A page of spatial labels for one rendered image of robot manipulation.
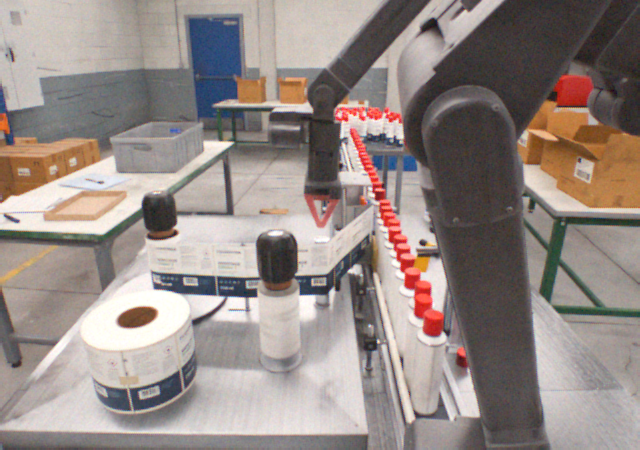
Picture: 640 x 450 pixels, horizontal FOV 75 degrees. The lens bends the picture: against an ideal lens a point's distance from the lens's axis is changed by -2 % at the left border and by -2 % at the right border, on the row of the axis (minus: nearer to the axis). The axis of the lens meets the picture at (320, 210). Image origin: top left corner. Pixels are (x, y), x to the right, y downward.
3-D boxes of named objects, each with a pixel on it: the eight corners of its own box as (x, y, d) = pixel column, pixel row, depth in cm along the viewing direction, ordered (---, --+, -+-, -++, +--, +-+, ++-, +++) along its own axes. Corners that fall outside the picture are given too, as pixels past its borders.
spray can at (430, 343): (406, 396, 83) (415, 306, 76) (432, 394, 83) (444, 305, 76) (413, 417, 78) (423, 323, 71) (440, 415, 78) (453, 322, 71)
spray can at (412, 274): (390, 347, 97) (396, 266, 89) (411, 343, 98) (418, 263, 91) (399, 362, 92) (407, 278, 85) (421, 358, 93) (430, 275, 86)
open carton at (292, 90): (275, 104, 616) (274, 77, 603) (282, 101, 656) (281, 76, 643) (305, 104, 610) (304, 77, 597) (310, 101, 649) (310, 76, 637)
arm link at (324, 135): (340, 118, 73) (342, 114, 78) (300, 116, 73) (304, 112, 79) (338, 158, 75) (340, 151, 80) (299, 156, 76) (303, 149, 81)
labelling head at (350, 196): (330, 245, 146) (331, 172, 137) (368, 245, 146) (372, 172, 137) (332, 264, 133) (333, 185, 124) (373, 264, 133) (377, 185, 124)
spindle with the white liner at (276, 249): (263, 345, 97) (256, 223, 87) (302, 345, 97) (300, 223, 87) (258, 372, 89) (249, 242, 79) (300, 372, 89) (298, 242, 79)
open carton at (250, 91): (233, 104, 621) (231, 77, 608) (244, 100, 665) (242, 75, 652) (260, 104, 615) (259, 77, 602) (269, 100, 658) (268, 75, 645)
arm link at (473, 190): (533, 82, 17) (480, 16, 26) (396, 119, 19) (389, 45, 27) (557, 492, 41) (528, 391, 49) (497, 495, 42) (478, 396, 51)
